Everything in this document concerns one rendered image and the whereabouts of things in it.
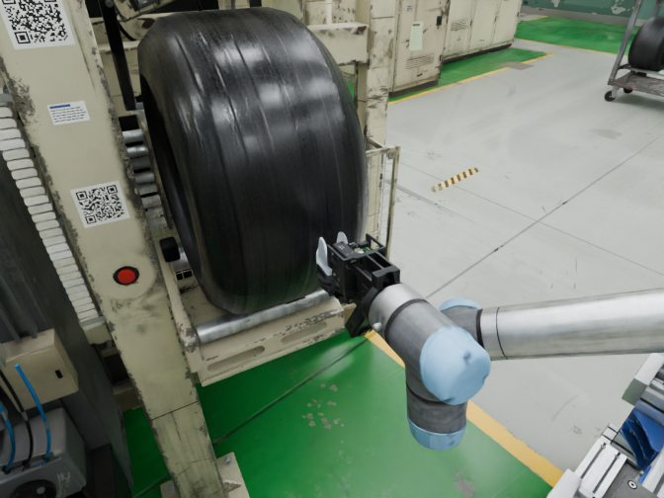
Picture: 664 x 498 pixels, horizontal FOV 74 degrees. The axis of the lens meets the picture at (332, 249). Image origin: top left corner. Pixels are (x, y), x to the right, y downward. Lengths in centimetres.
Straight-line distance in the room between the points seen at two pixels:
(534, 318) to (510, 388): 151
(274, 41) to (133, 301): 57
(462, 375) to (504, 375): 168
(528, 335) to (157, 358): 79
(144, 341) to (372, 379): 120
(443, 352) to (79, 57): 64
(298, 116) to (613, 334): 52
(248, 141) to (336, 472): 137
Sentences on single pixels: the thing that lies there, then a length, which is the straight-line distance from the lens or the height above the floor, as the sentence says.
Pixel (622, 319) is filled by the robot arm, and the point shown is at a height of 124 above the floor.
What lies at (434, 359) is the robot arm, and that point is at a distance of 50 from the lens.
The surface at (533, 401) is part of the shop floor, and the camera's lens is 213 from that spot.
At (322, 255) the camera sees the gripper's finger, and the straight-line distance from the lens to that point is 71.
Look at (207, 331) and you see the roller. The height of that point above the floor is 92.
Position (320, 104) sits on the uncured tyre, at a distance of 73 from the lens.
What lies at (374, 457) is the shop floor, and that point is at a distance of 184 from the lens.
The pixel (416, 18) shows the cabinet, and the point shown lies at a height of 83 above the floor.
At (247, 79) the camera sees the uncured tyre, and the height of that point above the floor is 142.
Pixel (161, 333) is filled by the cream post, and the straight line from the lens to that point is 105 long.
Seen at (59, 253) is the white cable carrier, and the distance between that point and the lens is 92.
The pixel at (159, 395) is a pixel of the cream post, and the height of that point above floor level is 70.
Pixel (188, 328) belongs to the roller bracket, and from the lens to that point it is 95.
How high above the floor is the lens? 160
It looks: 36 degrees down
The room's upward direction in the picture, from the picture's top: straight up
